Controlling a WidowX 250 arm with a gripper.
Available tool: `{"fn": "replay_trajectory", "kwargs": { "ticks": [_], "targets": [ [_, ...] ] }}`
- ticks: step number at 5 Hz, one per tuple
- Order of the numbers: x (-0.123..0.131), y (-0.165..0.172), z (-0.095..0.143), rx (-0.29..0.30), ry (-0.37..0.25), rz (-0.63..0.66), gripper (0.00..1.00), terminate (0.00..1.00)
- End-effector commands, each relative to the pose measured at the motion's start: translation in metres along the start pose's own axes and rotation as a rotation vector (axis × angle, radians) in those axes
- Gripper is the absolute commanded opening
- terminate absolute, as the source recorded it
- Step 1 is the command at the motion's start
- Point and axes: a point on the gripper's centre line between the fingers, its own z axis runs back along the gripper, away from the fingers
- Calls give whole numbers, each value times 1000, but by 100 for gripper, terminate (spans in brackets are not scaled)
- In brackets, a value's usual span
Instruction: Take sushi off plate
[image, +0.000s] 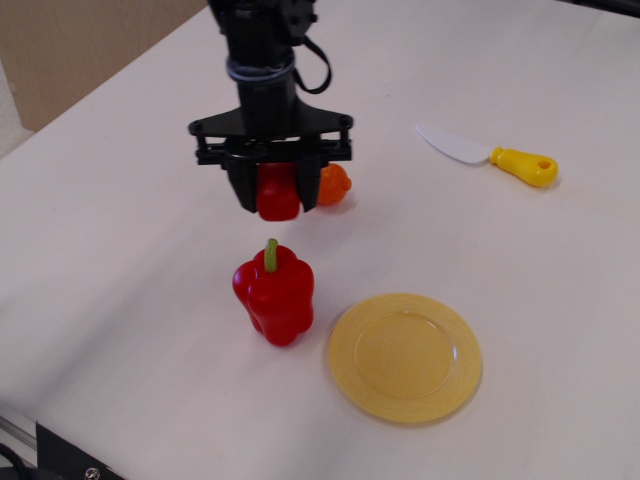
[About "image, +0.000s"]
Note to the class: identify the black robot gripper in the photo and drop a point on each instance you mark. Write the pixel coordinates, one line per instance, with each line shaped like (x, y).
(272, 125)

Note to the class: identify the red toy sushi piece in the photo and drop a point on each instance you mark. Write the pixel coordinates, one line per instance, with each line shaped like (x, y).
(277, 195)

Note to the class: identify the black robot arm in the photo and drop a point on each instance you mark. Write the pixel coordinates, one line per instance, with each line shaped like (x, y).
(261, 38)

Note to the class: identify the yellow plastic plate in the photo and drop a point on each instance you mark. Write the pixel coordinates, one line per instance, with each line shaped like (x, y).
(405, 358)

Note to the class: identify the orange toy carrot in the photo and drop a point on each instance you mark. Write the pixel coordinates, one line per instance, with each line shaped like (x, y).
(334, 185)

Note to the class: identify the red toy bell pepper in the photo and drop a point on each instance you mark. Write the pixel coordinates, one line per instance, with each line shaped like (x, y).
(276, 289)

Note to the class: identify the toy knife yellow handle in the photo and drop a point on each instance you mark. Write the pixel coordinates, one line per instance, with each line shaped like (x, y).
(533, 169)

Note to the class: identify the black corner bracket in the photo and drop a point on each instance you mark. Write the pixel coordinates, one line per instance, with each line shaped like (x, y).
(62, 458)

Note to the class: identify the aluminium table frame rail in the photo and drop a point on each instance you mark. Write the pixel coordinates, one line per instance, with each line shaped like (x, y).
(18, 432)

